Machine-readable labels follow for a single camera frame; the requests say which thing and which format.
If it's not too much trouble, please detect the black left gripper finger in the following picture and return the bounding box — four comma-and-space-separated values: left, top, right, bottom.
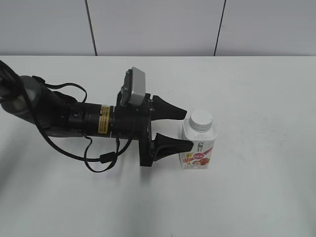
151, 95, 187, 120
153, 133, 194, 161

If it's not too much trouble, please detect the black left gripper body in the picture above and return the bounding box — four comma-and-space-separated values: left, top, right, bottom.
111, 93, 153, 167

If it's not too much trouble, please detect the white yogurt drink bottle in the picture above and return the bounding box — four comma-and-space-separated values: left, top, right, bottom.
179, 119, 216, 169

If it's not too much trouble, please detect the white screw cap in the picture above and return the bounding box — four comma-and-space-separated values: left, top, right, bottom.
189, 110, 213, 132

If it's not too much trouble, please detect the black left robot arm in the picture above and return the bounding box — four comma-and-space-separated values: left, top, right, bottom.
0, 63, 193, 168

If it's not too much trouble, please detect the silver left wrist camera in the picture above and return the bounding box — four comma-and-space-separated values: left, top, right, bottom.
120, 67, 146, 107

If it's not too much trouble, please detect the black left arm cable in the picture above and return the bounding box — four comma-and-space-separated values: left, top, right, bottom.
32, 76, 133, 172

